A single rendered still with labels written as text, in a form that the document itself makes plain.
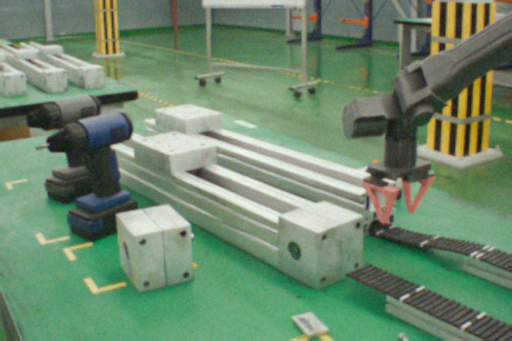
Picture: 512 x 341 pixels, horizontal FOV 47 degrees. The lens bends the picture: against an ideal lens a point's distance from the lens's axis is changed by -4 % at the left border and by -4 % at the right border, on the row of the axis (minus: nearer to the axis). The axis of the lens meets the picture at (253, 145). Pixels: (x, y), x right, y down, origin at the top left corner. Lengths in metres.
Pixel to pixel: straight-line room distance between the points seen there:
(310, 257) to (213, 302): 0.16
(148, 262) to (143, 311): 0.08
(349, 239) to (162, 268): 0.29
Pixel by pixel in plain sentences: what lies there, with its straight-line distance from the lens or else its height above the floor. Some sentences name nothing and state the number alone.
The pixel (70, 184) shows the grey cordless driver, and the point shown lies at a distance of 1.34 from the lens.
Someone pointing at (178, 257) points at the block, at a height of 0.82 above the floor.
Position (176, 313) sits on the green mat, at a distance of 0.89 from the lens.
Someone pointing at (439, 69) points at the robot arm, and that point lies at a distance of 0.96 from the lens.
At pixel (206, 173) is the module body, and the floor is 0.85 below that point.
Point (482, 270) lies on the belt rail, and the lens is 1.01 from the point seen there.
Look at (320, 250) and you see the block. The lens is 0.91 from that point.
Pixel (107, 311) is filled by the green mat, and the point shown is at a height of 0.78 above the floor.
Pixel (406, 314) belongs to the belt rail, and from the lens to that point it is 0.86.
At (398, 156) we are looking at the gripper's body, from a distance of 1.04.
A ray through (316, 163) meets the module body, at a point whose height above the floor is 0.86.
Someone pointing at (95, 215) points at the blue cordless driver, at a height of 0.83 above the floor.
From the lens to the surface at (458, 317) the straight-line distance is 0.82.
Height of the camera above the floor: 1.23
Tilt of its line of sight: 15 degrees down
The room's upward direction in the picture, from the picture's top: 1 degrees counter-clockwise
